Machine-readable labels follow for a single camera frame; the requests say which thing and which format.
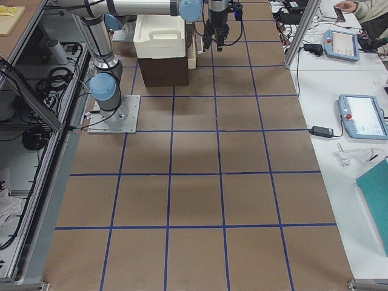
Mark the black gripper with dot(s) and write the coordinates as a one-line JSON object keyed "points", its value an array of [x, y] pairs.
{"points": [[217, 17]]}

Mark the wooden drawer with white handle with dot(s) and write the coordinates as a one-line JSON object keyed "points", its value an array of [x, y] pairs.
{"points": [[194, 47]]}

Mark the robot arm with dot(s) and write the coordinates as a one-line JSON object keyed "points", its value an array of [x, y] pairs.
{"points": [[90, 18], [218, 13]]}

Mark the dark brown drawer cabinet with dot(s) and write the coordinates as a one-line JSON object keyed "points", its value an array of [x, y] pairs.
{"points": [[168, 72]]}

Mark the person hand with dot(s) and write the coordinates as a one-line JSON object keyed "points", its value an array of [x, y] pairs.
{"points": [[347, 6]]}

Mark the white plastic tray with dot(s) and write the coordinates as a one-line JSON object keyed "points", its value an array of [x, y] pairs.
{"points": [[160, 37]]}

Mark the teach pendant far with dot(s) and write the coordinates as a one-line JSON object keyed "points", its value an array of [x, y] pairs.
{"points": [[341, 45]]}

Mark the teach pendant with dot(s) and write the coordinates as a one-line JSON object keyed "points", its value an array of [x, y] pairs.
{"points": [[341, 45], [362, 117]]}

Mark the black power brick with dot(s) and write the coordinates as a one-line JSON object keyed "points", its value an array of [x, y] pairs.
{"points": [[321, 131]]}

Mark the teach pendant near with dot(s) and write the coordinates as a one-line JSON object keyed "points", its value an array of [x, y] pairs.
{"points": [[362, 117]]}

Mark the aluminium frame post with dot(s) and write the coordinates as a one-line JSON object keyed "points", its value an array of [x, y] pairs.
{"points": [[302, 28]]}

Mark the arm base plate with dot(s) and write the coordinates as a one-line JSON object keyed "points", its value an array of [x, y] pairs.
{"points": [[123, 121]]}

